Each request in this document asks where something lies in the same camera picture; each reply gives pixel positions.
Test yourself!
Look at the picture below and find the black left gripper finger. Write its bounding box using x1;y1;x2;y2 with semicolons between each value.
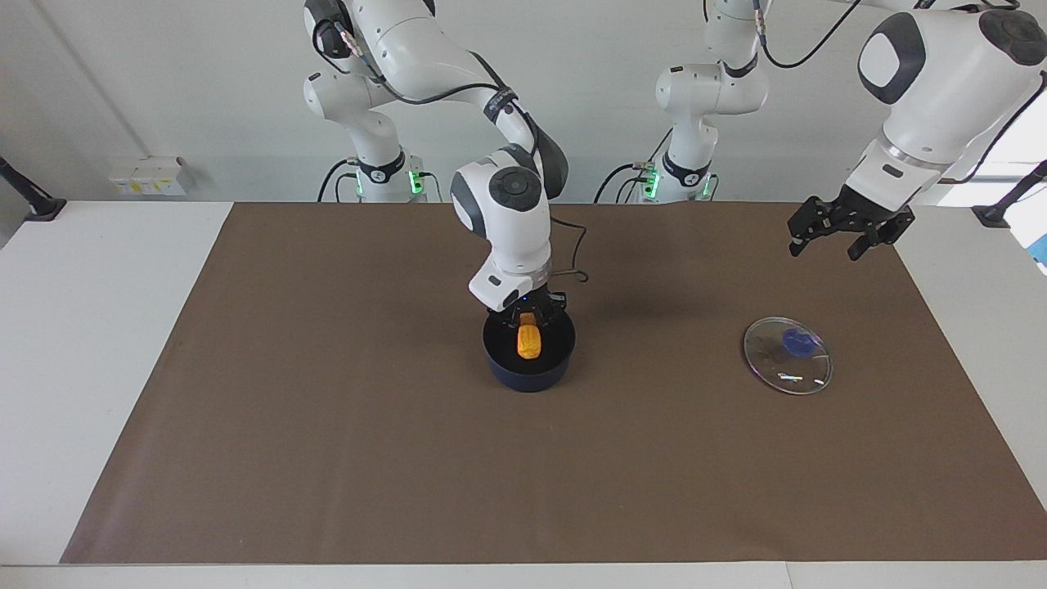
788;196;844;258
847;224;910;262

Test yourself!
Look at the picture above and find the yellow corn cob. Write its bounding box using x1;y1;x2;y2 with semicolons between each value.
515;313;546;363

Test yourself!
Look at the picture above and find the dark blue saucepan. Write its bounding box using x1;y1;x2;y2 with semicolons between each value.
482;307;577;394

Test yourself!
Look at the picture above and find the glass lid with blue knob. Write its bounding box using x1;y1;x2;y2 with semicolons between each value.
742;316;834;397

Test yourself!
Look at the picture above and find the black clamp stand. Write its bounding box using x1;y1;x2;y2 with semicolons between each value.
971;160;1047;229
0;155;68;223

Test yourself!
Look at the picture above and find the brown table mat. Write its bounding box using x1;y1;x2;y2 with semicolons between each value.
61;201;1047;565

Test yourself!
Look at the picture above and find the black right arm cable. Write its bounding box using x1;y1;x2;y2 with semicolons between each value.
326;18;591;285

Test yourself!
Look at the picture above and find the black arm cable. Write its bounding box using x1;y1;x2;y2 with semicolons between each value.
326;18;591;285
756;0;1047;186

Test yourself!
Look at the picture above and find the black base cable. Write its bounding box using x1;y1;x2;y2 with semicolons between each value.
594;127;674;205
317;159;361;204

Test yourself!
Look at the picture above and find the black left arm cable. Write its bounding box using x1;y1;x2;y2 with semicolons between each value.
756;0;1047;186

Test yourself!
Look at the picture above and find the white wall socket box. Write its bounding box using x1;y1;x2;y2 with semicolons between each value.
108;156;188;198

